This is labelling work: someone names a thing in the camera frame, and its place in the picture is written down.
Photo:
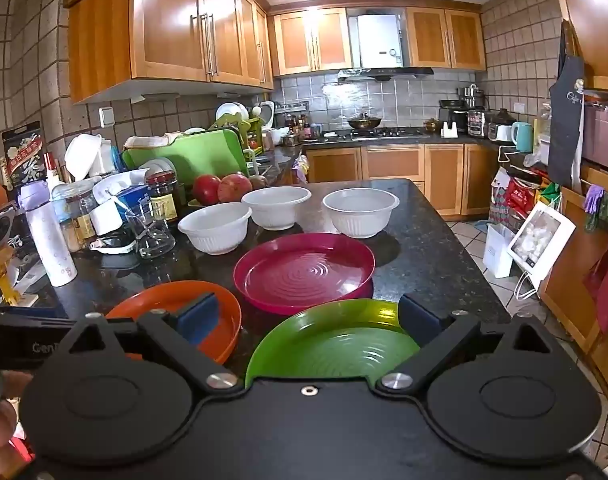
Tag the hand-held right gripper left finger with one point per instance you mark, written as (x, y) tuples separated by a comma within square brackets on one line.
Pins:
[(201, 317)]

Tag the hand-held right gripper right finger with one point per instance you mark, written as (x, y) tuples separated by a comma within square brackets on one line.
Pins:
[(416, 317)]

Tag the orange plate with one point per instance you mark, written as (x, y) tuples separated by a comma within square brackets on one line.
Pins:
[(159, 300)]

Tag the white ribbed bowl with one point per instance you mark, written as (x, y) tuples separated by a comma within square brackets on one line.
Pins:
[(276, 207), (214, 232), (361, 215)]

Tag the green plate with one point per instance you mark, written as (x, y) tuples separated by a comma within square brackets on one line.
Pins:
[(334, 350)]

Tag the magenta plate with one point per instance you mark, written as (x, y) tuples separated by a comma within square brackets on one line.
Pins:
[(304, 270)]

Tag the stack of pale bowls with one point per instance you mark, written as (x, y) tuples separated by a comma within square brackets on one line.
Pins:
[(158, 167)]

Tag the white plates in rack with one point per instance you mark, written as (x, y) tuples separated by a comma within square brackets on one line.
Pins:
[(231, 112)]

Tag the yellow toy figure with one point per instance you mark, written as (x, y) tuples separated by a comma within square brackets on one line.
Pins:
[(1, 275)]

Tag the clear glass pitcher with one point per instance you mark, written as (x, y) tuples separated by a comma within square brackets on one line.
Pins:
[(151, 237)]

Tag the white paper bag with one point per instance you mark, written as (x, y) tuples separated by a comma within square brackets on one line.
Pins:
[(496, 255)]

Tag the white bottle purple lid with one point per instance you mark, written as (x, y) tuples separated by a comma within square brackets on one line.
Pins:
[(49, 240)]

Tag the beige fruit tray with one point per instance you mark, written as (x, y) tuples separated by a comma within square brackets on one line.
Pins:
[(194, 203)]

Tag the dark red apple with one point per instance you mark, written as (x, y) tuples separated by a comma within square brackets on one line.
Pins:
[(205, 190)]

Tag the dark sauce jar red lid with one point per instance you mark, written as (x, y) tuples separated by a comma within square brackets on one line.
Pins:
[(162, 195)]

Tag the pink-red apple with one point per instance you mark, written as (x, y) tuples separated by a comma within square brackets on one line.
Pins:
[(234, 187)]

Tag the white cup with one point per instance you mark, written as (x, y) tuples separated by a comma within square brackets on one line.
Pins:
[(105, 220)]

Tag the glass jar yellow contents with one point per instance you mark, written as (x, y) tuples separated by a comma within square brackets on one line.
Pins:
[(81, 220)]

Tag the white picture bag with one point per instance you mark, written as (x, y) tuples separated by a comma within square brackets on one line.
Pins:
[(539, 240)]

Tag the brown kiwi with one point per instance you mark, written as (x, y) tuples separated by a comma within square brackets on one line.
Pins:
[(258, 182)]

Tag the wooden base cabinets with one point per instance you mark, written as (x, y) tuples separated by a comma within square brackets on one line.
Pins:
[(394, 162)]

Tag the wooden side cabinet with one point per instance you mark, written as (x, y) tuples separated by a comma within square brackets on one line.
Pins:
[(569, 280)]

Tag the red shopping bag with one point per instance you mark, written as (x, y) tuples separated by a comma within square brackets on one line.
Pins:
[(521, 200)]

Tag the light green cutting board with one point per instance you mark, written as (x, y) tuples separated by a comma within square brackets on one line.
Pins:
[(199, 155)]

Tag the pink rubber gloves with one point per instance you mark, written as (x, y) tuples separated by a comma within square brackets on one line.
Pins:
[(300, 170)]

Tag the beige cloth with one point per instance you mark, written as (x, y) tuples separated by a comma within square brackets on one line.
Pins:
[(151, 141)]

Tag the gas stove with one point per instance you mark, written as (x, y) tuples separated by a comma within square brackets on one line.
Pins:
[(384, 133)]

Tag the white knife holder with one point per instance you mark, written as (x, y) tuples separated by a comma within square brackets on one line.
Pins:
[(449, 131)]

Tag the black printed package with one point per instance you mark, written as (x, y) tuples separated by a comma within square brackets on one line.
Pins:
[(21, 155)]

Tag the green dish rack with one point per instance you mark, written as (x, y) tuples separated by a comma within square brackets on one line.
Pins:
[(251, 132)]

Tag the amber glass pot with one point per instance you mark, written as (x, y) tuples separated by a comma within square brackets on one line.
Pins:
[(432, 125)]

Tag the dark wok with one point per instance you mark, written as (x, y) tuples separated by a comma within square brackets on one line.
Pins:
[(365, 122)]

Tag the white toaster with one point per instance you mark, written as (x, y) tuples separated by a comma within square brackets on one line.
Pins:
[(501, 132)]

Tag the silver kitchen appliance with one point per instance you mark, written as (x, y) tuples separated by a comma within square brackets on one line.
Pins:
[(476, 122)]

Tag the black kitchen appliance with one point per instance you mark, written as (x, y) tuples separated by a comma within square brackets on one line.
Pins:
[(451, 112)]

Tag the teal electric kettle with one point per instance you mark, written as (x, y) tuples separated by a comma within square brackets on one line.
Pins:
[(523, 137)]

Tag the white rice cooker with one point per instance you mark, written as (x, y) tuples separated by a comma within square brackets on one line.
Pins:
[(267, 116)]

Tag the purple gloves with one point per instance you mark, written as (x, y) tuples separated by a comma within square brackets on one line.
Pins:
[(593, 199)]

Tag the row of condiment bottles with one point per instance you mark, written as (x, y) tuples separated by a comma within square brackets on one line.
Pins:
[(304, 127)]

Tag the black range hood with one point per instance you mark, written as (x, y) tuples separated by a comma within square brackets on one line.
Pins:
[(384, 74)]

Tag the dark apron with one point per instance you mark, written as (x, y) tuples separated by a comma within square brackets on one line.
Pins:
[(566, 120)]

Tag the white water heater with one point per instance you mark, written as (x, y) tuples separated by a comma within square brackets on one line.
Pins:
[(379, 40)]

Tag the white wall outlet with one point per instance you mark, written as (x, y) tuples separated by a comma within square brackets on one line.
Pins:
[(107, 117)]

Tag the long wooden wall cabinet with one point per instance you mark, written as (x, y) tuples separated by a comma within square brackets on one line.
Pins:
[(169, 20)]

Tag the tall wooden wall cabinet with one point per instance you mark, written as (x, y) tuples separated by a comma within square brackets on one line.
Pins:
[(596, 15)]

